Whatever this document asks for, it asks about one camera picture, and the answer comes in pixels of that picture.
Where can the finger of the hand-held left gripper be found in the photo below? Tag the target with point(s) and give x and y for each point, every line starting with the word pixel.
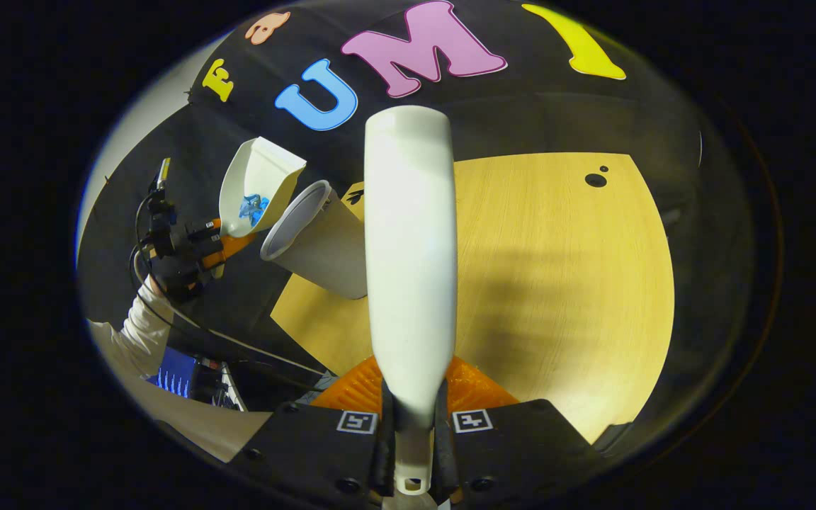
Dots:
pixel 227 251
pixel 214 231

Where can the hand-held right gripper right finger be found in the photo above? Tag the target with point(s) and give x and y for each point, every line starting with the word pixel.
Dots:
pixel 521 446

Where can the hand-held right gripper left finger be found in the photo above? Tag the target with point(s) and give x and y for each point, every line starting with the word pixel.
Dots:
pixel 309 446

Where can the white dustpan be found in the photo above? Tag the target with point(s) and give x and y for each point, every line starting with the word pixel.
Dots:
pixel 266 173

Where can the white garbage bin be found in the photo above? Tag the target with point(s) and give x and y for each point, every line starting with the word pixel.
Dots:
pixel 330 248

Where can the small white broom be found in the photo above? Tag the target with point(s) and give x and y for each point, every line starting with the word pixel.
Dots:
pixel 411 248

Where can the wooden desktop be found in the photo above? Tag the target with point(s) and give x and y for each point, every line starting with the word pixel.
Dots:
pixel 557 283

